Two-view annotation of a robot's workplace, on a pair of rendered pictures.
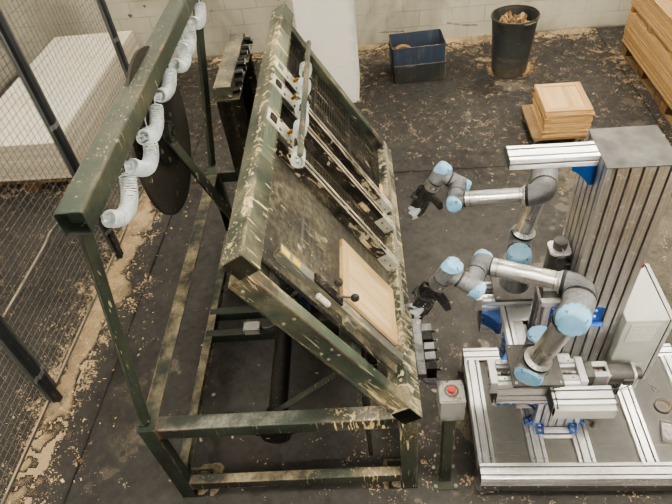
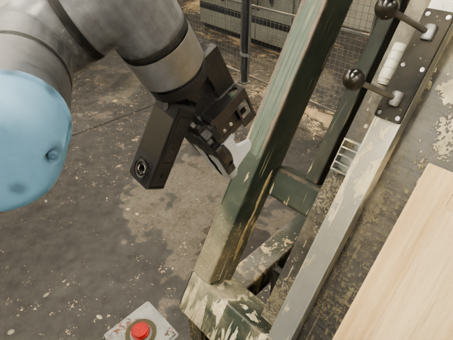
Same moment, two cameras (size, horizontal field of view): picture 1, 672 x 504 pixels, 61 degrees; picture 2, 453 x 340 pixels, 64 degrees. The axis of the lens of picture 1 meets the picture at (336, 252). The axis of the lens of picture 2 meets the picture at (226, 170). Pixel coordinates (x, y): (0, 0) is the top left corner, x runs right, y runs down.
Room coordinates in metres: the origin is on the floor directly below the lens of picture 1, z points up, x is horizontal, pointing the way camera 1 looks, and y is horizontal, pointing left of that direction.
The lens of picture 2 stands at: (1.79, -0.64, 1.70)
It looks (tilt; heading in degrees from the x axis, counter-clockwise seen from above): 38 degrees down; 130
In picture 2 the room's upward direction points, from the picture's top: straight up
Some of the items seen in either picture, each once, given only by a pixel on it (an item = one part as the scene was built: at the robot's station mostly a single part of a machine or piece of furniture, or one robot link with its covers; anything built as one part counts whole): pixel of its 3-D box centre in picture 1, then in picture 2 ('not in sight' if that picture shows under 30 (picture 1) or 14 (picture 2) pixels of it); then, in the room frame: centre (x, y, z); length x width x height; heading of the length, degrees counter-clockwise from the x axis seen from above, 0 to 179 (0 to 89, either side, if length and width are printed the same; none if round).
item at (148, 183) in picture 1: (167, 132); not in sight; (2.45, 0.73, 1.85); 0.80 x 0.06 x 0.80; 174
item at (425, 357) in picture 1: (425, 344); not in sight; (1.83, -0.42, 0.69); 0.50 x 0.14 x 0.24; 174
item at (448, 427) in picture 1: (446, 446); not in sight; (1.39, -0.44, 0.38); 0.06 x 0.06 x 0.75; 84
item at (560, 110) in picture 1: (554, 113); not in sight; (4.63, -2.27, 0.20); 0.61 x 0.53 x 0.40; 172
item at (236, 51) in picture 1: (248, 120); not in sight; (3.27, 0.44, 1.38); 0.70 x 0.15 x 0.85; 174
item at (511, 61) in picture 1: (512, 42); not in sight; (5.94, -2.26, 0.33); 0.52 x 0.51 x 0.65; 172
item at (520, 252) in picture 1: (518, 259); not in sight; (1.90, -0.89, 1.20); 0.13 x 0.12 x 0.14; 159
